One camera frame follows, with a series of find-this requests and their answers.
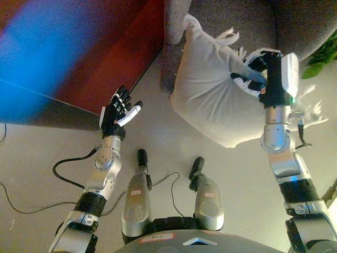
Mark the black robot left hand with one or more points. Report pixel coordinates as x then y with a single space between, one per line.
113 116

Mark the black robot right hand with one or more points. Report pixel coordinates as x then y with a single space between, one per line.
275 79

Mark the beige fringed throw pillow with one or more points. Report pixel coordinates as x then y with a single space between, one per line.
210 87

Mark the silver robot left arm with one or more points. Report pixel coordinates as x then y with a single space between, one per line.
105 163

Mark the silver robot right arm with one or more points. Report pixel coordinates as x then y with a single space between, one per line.
276 131

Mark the black robot left foot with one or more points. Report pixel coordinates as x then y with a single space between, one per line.
142 158

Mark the black robot foot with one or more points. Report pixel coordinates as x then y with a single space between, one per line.
197 166
142 158

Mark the green leafy potted plant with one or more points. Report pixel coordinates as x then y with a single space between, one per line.
322 52

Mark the grey fabric armchair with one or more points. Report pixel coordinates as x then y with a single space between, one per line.
237 15

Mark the reddish brown wooden cabinet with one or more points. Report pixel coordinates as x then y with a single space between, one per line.
105 39

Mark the black robot right foot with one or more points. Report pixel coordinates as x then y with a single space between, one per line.
197 166

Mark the grey robot torso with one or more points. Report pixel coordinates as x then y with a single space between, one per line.
184 242

